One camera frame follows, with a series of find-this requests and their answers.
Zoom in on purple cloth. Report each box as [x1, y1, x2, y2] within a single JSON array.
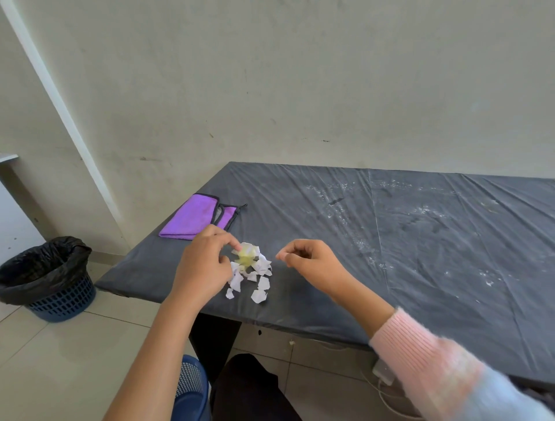
[[158, 193, 248, 241]]

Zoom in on blue plastic waste basket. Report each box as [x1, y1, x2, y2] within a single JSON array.
[[25, 273, 97, 323]]

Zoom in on person's left forearm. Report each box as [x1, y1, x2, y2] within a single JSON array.
[[103, 294, 205, 421]]

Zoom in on dark grey covered table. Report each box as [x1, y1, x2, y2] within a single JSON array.
[[94, 161, 555, 389]]

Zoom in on person's right hand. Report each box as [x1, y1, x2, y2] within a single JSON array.
[[275, 238, 356, 300]]

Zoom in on white cable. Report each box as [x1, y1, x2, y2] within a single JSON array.
[[360, 368, 426, 420]]

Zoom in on white cabinet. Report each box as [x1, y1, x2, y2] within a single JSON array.
[[0, 153, 46, 265]]

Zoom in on white wall conduit strip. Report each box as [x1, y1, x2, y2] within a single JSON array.
[[0, 0, 131, 248]]

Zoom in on person's black trousers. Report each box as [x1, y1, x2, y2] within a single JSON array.
[[210, 353, 302, 421]]

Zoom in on person's left hand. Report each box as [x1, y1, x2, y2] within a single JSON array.
[[166, 224, 242, 311]]

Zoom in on person's right forearm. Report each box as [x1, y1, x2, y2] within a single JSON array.
[[334, 277, 555, 421]]

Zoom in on black garbage bag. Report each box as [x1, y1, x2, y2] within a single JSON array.
[[0, 236, 93, 306]]

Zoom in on gathered paper scraps pile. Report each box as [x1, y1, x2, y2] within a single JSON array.
[[224, 242, 273, 304]]

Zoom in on blue mesh waste basket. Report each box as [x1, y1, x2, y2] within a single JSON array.
[[171, 354, 211, 421]]

